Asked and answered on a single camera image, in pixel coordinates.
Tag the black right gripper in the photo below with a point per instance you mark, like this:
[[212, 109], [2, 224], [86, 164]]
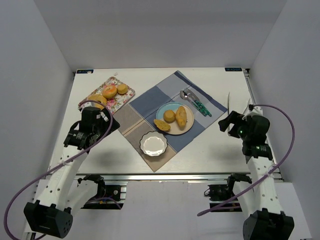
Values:
[[231, 122]]

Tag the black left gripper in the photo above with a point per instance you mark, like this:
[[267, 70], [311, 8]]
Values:
[[110, 124]]

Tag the long twisted bread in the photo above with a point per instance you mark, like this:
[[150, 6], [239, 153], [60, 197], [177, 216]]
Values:
[[181, 117]]

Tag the dark brown muffin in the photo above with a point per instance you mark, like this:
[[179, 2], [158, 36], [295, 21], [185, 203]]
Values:
[[162, 125]]

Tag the round golden bun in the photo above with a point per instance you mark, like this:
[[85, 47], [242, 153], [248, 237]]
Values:
[[169, 116]]

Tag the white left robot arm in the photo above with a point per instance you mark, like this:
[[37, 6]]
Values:
[[53, 211]]

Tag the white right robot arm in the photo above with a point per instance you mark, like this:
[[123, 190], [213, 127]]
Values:
[[265, 218]]

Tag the plain glazed donut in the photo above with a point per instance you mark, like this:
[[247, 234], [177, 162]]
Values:
[[99, 98]]

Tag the pink frosted donut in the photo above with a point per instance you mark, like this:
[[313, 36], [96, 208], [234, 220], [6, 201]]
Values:
[[109, 91]]

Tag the floral serving tray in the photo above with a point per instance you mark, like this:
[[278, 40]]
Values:
[[115, 103]]

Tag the round bun on tray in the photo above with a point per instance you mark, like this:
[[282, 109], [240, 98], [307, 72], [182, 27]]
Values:
[[122, 89]]

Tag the blue label right corner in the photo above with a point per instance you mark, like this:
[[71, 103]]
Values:
[[233, 69]]

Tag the blue label corner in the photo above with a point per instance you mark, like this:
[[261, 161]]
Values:
[[233, 69], [84, 71]]

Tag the blue label left corner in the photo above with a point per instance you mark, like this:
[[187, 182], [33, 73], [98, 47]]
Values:
[[84, 71]]

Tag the patchwork blue grey placemat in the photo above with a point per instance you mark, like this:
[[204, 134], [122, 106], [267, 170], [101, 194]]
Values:
[[136, 118]]

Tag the white scalloped bowl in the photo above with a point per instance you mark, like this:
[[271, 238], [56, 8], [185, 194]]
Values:
[[153, 144]]

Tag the blue and cream plate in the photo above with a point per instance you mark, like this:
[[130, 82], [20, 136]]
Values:
[[174, 127]]

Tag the metal fork green handle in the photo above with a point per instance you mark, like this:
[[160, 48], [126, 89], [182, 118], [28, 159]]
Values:
[[194, 98]]

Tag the metal spoon green handle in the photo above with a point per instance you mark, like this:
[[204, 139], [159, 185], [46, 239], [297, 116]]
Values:
[[185, 96]]

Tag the aluminium table front rail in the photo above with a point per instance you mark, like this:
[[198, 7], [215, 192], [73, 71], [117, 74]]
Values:
[[190, 177]]

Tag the aluminium table rail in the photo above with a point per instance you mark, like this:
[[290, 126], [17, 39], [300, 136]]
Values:
[[190, 177], [253, 97]]

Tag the aluminium table right rail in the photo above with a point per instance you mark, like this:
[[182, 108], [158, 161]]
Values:
[[253, 97]]

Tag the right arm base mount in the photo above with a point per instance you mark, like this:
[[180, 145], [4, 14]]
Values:
[[219, 193]]

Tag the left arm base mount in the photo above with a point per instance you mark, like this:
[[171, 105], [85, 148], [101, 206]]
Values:
[[108, 196]]

